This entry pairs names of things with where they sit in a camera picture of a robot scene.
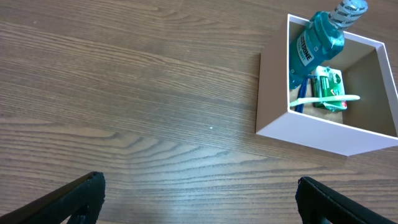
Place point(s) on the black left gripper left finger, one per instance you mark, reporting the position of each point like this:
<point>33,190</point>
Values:
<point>79,201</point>

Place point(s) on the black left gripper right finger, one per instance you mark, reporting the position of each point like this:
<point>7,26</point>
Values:
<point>319,204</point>

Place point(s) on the teal toothpaste tube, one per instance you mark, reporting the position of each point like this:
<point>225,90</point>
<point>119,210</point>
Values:
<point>303,91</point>

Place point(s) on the green white toothbrush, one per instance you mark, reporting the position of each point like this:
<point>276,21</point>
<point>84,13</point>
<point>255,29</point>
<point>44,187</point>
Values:
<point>301,101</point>

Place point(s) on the green soap packet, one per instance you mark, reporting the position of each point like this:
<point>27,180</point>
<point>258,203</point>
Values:
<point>328,82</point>

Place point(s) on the blue Listerine mouthwash bottle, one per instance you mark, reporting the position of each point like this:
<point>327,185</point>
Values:
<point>322,39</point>

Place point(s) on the white open cardboard box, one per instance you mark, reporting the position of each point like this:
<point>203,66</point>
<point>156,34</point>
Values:
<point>368,124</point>

